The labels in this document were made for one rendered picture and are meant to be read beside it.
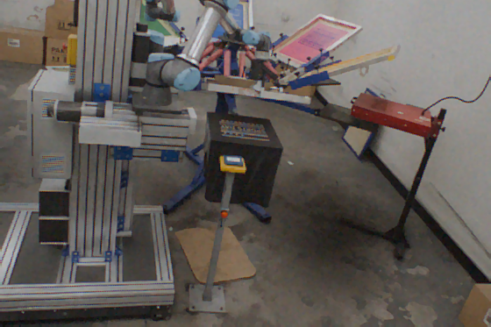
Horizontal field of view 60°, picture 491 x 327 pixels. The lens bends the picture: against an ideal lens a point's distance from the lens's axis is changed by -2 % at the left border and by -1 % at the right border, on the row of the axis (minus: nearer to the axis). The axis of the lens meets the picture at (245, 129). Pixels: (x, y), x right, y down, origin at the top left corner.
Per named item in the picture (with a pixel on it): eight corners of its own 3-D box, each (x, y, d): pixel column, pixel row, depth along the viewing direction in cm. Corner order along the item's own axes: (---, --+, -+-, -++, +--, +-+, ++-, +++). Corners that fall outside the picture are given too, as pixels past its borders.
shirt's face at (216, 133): (282, 149, 260) (283, 148, 260) (211, 140, 252) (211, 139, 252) (268, 119, 304) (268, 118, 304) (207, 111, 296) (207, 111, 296)
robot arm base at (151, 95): (140, 104, 197) (142, 84, 194) (139, 94, 211) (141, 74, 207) (173, 107, 202) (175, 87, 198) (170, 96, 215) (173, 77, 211)
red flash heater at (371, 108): (430, 124, 348) (436, 111, 343) (431, 142, 307) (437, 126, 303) (357, 103, 365) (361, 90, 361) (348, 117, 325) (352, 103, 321)
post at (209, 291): (225, 313, 256) (256, 173, 222) (188, 311, 252) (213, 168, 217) (223, 287, 276) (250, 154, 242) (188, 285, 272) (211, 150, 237)
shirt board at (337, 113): (378, 126, 361) (381, 117, 358) (373, 141, 326) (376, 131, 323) (235, 84, 401) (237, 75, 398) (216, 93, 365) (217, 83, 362)
